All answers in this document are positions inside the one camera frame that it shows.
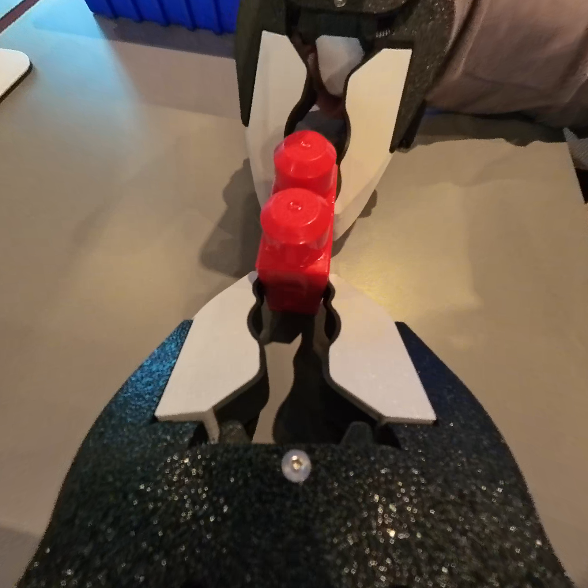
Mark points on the person's right hand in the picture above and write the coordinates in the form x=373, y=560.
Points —
x=330, y=104

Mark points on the person's right forearm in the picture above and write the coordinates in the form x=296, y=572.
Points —
x=514, y=55

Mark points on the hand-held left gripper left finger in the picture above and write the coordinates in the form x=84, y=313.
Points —
x=216, y=363

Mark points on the blue plastic bin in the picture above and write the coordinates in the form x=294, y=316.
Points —
x=160, y=11

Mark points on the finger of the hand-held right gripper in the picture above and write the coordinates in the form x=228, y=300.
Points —
x=275, y=78
x=374, y=115

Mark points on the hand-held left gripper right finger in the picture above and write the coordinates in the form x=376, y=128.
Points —
x=376, y=363

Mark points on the document stand with white base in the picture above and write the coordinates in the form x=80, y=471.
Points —
x=11, y=69

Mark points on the red two-stud block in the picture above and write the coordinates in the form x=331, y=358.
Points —
x=298, y=216

